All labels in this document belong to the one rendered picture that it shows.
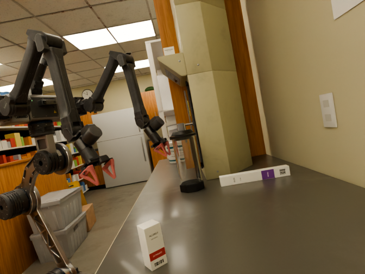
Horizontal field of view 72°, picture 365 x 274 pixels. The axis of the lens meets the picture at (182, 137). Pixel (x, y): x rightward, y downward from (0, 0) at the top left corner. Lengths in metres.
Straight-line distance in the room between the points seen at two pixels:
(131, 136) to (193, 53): 5.07
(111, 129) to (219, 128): 5.20
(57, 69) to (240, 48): 0.98
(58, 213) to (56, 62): 2.17
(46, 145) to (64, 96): 0.60
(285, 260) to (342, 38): 0.63
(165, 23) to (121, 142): 4.80
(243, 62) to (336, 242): 1.17
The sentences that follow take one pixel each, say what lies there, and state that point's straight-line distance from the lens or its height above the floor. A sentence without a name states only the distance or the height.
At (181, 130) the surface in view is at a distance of 0.99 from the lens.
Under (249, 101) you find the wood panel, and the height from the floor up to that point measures 1.26.
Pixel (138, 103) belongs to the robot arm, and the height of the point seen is 1.37.
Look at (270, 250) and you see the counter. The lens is 0.55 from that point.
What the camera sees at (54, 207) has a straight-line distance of 3.09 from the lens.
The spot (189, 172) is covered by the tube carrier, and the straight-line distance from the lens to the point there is 0.98.
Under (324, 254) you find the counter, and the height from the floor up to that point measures 0.94.
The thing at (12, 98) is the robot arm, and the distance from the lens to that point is 1.38.
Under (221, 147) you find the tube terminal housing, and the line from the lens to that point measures 1.12.
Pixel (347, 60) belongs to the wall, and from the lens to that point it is 0.88.
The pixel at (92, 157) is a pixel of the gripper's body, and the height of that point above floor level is 1.14.
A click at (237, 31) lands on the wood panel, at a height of 1.67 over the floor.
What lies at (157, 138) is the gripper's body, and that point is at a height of 1.15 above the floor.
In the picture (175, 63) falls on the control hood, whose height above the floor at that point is 1.47.
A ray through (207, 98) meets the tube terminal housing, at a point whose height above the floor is 1.29.
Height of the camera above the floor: 1.21
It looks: 3 degrees down
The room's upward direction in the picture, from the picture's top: 11 degrees counter-clockwise
